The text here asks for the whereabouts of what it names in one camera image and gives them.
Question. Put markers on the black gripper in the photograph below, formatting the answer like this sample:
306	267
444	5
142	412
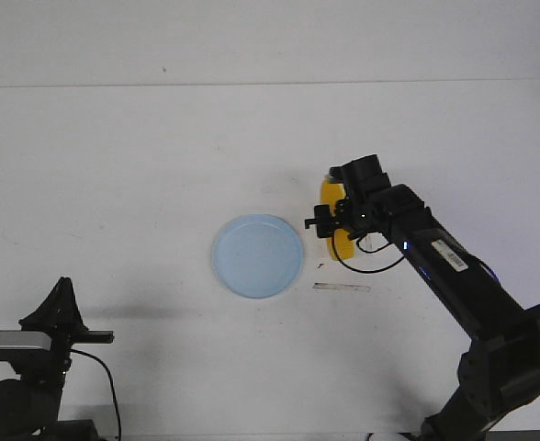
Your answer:
56	337
354	212

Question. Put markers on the yellow corn cob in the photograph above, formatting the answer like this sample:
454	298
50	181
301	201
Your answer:
339	243

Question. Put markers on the light blue round plate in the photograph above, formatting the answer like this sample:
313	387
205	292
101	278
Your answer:
257	256

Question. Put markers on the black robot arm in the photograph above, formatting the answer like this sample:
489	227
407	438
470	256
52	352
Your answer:
500	372
30	403

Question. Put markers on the clear tape strip horizontal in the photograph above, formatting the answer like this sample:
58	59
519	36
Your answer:
342	287

